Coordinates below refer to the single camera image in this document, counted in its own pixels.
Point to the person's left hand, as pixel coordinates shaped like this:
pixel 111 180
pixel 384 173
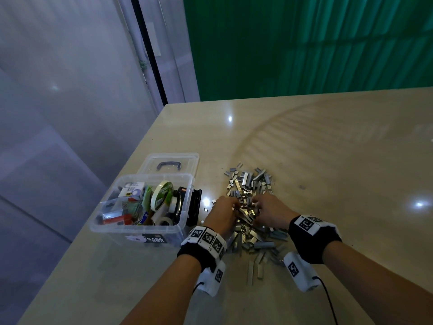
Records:
pixel 222 216

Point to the person's right hand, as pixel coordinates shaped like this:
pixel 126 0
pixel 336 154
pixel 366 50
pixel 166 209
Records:
pixel 274 212

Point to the pile of metal staple strips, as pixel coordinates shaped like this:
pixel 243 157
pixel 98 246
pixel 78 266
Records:
pixel 250 182

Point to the small clear tape roll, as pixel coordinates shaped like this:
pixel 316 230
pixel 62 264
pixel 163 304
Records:
pixel 162 218

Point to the green sticky note pad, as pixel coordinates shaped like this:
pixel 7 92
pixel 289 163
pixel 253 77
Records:
pixel 146 199

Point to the small white staple box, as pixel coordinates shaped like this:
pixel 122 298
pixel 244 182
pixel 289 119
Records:
pixel 132 190

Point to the red stapler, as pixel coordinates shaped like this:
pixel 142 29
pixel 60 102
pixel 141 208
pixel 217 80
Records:
pixel 116 218

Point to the transparent storage box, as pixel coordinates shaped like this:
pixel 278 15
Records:
pixel 105 230

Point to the person's left forearm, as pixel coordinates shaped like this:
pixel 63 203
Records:
pixel 162 294

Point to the person's right forearm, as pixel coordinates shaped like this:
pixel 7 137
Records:
pixel 379 284

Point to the transparent box lid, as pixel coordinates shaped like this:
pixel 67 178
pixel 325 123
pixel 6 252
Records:
pixel 186 160

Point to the green curtain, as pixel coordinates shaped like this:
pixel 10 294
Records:
pixel 304 44

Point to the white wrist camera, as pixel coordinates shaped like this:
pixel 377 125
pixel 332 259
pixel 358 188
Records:
pixel 301 270
pixel 213 277

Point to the black window post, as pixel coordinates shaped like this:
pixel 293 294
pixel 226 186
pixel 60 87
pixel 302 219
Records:
pixel 150 50

